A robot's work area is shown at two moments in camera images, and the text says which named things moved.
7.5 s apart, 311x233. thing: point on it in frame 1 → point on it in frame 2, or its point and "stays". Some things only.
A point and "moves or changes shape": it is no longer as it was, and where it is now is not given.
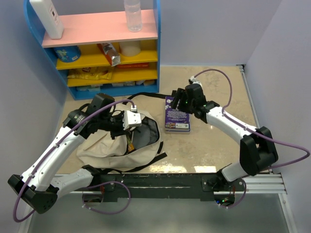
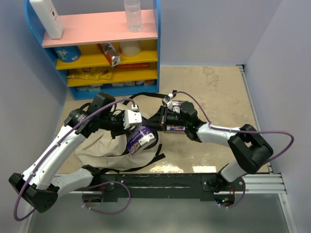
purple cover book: [175, 119] moves or changes shape
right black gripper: [181, 95] → [159, 121]
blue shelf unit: [99, 58] stays
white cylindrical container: [129, 48] stays
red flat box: [133, 65] stays
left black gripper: [121, 131] stays
